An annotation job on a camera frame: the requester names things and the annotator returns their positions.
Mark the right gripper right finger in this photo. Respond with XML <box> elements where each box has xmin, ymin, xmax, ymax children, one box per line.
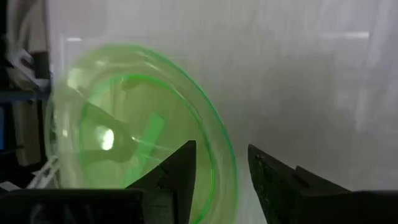
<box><xmin>248</xmin><ymin>144</ymin><xmax>398</xmax><ymax>224</ymax></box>

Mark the green transparent plate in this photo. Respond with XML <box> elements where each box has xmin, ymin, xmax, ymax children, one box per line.
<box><xmin>43</xmin><ymin>43</ymin><xmax>240</xmax><ymax>224</ymax></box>

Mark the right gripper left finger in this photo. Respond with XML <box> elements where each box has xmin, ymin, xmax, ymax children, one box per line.
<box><xmin>0</xmin><ymin>139</ymin><xmax>198</xmax><ymax>224</ymax></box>

